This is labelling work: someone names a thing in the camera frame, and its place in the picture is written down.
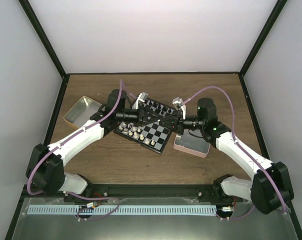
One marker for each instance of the black white chess board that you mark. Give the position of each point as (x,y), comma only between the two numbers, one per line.
(153,131)

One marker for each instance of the metal front plate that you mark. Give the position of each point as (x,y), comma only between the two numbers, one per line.
(246,224)

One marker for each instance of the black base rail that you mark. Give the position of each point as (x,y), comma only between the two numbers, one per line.
(204,193)

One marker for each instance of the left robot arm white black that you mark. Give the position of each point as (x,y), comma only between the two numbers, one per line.
(46,165)

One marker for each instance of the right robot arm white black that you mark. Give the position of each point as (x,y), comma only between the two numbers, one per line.
(269,186)

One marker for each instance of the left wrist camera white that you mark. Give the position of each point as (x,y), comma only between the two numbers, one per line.
(140,99)

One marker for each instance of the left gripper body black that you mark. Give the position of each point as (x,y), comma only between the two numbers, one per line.
(141,120)

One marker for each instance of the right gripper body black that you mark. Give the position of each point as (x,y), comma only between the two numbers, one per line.
(179,123)

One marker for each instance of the yellow metal tin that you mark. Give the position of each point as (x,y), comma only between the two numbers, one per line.
(81,112)

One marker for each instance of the black chess pieces row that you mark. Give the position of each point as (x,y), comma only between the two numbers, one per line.
(159,108)

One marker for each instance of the light blue slotted cable duct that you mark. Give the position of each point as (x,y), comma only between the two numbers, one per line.
(139,210)

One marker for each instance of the pink metal tin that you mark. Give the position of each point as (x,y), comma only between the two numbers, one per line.
(191,143)

